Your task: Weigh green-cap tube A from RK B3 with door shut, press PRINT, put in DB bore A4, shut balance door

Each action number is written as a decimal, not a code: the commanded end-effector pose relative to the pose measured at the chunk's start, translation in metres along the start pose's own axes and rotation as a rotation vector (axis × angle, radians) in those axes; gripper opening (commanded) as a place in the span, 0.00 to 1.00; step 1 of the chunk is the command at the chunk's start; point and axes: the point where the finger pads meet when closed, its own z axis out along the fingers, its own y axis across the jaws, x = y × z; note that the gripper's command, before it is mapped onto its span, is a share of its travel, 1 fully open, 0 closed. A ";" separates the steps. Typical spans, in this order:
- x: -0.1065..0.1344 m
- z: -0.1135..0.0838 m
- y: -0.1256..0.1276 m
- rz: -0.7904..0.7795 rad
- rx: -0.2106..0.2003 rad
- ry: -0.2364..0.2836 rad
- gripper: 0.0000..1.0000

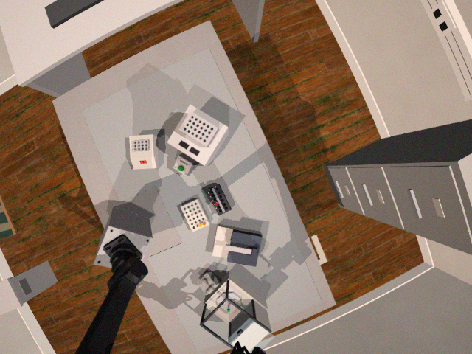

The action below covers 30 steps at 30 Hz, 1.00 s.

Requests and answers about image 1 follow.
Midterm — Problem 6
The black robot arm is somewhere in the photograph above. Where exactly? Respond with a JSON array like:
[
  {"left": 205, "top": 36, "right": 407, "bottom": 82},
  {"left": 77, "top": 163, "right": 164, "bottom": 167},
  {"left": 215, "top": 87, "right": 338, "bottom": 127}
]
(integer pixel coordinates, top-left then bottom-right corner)
[{"left": 75, "top": 234, "right": 148, "bottom": 354}]

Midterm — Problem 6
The grey flat mat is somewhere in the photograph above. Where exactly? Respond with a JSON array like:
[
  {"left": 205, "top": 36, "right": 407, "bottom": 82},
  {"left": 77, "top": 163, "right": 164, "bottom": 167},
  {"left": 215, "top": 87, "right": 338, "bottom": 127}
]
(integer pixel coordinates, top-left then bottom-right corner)
[{"left": 83, "top": 48, "right": 322, "bottom": 351}]

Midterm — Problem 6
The cream block with round holes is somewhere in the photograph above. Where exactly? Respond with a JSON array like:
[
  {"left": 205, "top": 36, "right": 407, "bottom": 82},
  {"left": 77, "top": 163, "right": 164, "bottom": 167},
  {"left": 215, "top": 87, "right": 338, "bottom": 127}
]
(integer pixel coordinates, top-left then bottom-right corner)
[{"left": 130, "top": 134, "right": 159, "bottom": 170}]

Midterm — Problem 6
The white tube rack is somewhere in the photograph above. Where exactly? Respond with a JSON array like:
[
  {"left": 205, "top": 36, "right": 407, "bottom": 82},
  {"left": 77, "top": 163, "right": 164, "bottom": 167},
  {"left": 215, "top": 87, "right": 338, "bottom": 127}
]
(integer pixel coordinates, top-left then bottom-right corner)
[{"left": 181, "top": 199, "right": 210, "bottom": 232}]

